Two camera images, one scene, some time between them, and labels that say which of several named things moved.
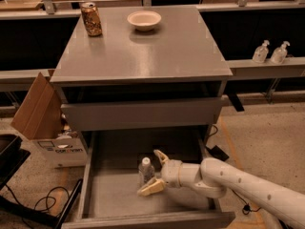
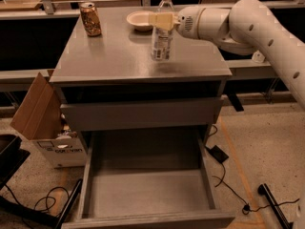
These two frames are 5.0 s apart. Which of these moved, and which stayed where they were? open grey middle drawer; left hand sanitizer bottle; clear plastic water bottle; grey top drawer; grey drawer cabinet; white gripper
Moved: white gripper; clear plastic water bottle
Stayed: grey top drawer; grey drawer cabinet; left hand sanitizer bottle; open grey middle drawer
